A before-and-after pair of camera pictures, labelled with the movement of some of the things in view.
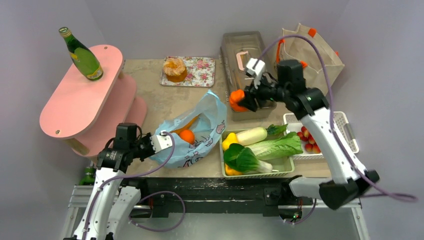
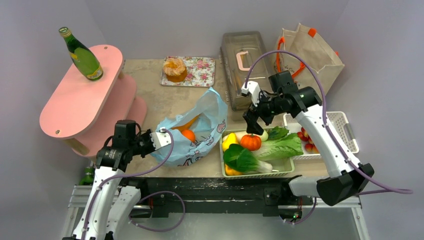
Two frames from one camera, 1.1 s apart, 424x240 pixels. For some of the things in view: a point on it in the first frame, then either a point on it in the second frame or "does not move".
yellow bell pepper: [231, 138] does not move
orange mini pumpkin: [235, 97] -> [250, 142]
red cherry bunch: [312, 146] does not move
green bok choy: [245, 160] does not move
